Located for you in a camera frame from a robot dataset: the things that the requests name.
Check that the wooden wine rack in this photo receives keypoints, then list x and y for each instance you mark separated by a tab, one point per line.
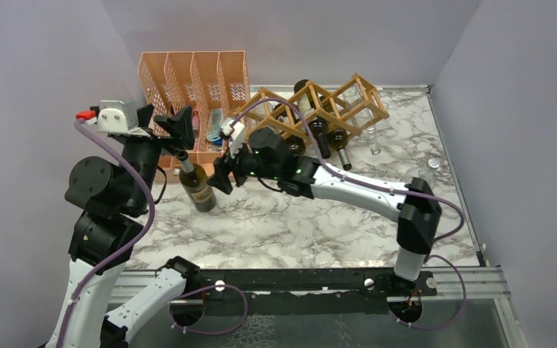
322	103

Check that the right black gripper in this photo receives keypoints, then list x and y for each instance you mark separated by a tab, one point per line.
222	166

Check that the orange plastic file organizer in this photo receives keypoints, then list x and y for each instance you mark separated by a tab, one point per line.
204	80

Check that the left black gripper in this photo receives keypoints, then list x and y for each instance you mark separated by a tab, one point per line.
180	125

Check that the blue item in organizer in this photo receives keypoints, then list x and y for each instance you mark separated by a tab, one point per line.
214	126

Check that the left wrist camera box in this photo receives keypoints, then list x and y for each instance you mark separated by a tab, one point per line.
114	117

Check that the white wine bottle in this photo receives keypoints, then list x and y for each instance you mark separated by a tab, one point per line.
194	180

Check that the pink item in organizer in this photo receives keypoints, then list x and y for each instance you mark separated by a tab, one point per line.
195	124

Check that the clear glass jar silver lid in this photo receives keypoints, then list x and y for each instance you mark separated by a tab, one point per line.
428	172

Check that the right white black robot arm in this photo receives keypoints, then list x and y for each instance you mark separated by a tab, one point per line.
266	155

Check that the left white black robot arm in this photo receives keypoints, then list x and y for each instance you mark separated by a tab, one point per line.
118	209

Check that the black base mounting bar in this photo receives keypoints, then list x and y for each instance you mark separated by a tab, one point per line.
299	291

